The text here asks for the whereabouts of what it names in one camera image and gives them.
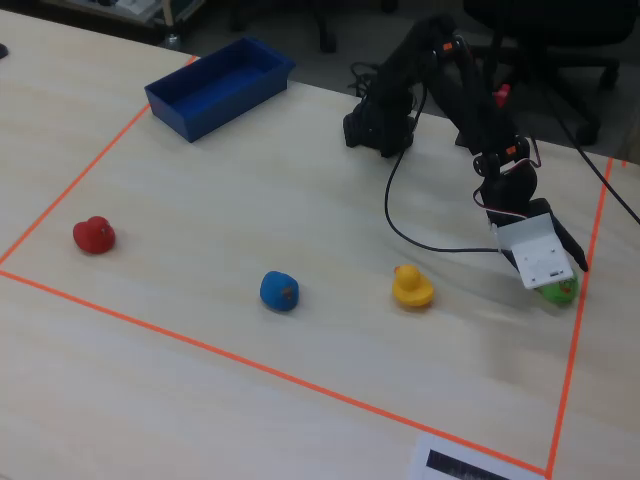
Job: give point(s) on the red rubber duck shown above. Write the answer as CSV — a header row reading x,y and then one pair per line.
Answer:
x,y
94,236

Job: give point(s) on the white boxes on shelf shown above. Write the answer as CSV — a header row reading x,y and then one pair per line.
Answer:
x,y
132,5

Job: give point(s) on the dark object at table edge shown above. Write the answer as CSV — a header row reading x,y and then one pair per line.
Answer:
x,y
3,51

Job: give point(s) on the blue rubber duck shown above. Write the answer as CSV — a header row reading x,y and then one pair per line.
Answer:
x,y
277,291

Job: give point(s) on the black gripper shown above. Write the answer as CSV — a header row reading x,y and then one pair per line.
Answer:
x,y
568,242

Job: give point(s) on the green rubber duck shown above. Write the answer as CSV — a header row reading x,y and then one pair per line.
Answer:
x,y
560,294

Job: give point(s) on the white paper label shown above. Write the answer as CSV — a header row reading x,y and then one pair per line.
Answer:
x,y
450,460

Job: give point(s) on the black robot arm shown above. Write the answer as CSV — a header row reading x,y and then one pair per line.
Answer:
x,y
400,80

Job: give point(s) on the black office chair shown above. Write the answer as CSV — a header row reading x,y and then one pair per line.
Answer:
x,y
575,25

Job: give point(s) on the orange tape strip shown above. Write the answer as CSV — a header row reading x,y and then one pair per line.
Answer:
x,y
75,183
575,340
270,371

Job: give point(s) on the yellow rubber duck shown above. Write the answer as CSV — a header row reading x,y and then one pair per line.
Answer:
x,y
412,289

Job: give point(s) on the blue plastic box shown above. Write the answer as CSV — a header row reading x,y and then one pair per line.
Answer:
x,y
220,92

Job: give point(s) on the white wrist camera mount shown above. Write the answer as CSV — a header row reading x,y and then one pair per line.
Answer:
x,y
537,252

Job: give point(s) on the red clamp knob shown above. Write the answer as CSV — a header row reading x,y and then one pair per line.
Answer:
x,y
502,96

